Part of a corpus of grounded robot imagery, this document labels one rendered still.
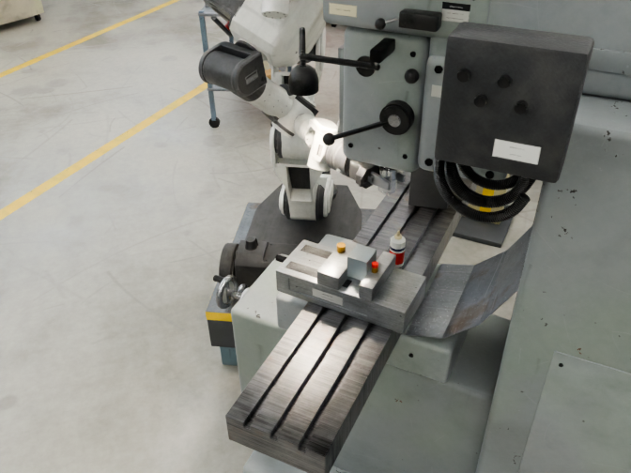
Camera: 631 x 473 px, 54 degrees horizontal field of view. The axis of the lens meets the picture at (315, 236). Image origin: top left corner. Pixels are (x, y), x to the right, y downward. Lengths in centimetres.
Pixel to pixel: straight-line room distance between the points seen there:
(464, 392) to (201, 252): 203
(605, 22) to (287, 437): 96
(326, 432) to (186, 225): 247
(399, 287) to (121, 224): 246
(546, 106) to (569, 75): 5
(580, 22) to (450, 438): 114
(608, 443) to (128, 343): 207
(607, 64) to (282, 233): 159
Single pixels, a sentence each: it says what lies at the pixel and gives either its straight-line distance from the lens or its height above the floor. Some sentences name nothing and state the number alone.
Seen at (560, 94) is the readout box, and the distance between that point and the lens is 98.
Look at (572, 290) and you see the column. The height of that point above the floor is 122.
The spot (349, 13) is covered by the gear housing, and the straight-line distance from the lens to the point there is 131.
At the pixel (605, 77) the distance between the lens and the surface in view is 124.
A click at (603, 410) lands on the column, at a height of 93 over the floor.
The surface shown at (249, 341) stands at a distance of 193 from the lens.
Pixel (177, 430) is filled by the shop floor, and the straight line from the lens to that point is 259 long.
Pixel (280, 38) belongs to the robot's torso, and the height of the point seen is 150.
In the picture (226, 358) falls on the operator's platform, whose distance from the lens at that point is 274.
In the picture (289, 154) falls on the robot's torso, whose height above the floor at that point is 99.
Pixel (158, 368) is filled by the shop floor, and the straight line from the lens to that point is 283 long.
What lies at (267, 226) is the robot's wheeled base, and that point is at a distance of 255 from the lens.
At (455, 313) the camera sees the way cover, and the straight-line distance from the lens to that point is 165.
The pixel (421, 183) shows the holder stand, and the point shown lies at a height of 105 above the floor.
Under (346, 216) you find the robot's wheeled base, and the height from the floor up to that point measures 57.
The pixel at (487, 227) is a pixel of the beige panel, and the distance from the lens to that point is 358.
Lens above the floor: 202
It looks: 36 degrees down
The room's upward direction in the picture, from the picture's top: 1 degrees counter-clockwise
